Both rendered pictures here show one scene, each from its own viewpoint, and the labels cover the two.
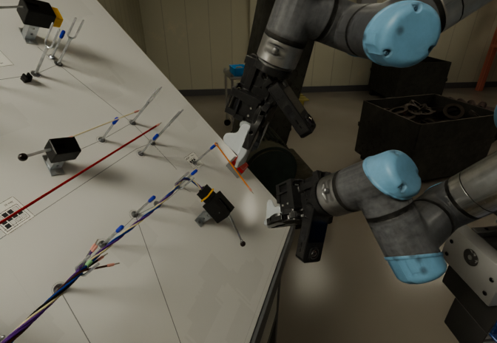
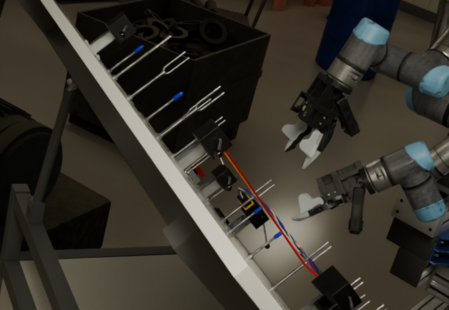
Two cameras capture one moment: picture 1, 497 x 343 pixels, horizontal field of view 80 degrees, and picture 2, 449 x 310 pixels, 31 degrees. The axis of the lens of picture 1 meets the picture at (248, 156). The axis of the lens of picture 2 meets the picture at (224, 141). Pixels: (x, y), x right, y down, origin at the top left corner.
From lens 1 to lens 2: 1.59 m
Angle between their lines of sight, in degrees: 46
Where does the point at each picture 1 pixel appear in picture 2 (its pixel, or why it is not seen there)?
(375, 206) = (417, 178)
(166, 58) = not seen: outside the picture
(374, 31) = (432, 81)
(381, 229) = (419, 192)
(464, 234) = not seen: hidden behind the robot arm
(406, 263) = (433, 208)
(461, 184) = (438, 156)
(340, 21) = (389, 58)
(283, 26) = (364, 62)
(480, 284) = (426, 224)
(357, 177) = (405, 161)
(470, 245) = not seen: hidden behind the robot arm
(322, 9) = (383, 51)
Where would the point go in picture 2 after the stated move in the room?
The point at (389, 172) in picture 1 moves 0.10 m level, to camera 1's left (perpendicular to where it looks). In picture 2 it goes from (427, 156) to (405, 162)
